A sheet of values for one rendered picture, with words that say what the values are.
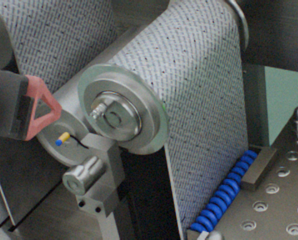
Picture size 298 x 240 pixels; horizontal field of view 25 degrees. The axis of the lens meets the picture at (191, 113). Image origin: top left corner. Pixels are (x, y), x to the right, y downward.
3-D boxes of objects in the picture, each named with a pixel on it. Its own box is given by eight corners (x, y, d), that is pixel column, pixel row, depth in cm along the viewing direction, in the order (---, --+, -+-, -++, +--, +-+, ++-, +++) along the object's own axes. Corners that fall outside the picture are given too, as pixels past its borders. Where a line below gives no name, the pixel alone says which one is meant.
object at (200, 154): (180, 238, 104) (163, 143, 93) (245, 148, 120) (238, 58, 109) (183, 239, 103) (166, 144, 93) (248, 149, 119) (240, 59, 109)
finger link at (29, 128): (69, 145, 77) (12, 140, 68) (22, 132, 80) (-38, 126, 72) (81, 86, 77) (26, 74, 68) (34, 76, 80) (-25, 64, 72)
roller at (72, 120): (42, 159, 108) (23, 97, 101) (129, 77, 126) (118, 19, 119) (103, 177, 103) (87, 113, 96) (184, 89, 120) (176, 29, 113)
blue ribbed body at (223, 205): (188, 241, 105) (185, 225, 103) (246, 159, 119) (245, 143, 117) (208, 248, 103) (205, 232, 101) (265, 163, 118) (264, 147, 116)
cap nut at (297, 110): (287, 130, 121) (287, 110, 118) (295, 119, 123) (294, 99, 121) (307, 135, 119) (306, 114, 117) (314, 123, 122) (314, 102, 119)
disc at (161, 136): (90, 144, 100) (66, 57, 92) (92, 142, 101) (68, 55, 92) (176, 164, 93) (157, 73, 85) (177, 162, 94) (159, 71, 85)
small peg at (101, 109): (94, 115, 88) (97, 124, 89) (106, 103, 90) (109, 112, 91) (86, 114, 89) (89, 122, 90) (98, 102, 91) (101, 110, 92)
